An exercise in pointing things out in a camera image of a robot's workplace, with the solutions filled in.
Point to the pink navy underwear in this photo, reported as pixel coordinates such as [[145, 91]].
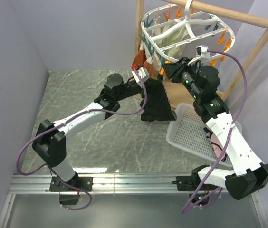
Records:
[[217, 147]]

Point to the rust brown underwear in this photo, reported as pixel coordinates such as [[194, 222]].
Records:
[[147, 62]]

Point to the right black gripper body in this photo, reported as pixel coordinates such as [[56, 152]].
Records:
[[186, 74]]

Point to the aluminium mounting rail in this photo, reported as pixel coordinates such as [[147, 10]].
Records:
[[103, 183]]

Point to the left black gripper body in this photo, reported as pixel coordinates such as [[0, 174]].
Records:
[[131, 90]]

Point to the black striped underwear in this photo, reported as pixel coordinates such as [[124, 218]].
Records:
[[157, 107]]

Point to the wooden drying rack frame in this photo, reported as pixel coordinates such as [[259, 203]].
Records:
[[219, 14]]

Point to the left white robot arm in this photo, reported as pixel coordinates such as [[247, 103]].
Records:
[[51, 138]]

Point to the orange clothes peg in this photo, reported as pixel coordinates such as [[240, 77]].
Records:
[[162, 71]]

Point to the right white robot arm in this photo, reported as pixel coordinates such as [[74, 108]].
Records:
[[249, 173]]

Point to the white plastic basket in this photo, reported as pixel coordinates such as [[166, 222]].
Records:
[[187, 133]]

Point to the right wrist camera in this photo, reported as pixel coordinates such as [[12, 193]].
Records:
[[202, 55]]

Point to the teal clothes peg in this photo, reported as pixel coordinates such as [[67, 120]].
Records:
[[149, 51]]

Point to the pale green underwear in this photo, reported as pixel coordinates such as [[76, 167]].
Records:
[[175, 37]]

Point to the white clip hanger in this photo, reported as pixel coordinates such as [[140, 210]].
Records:
[[176, 12]]

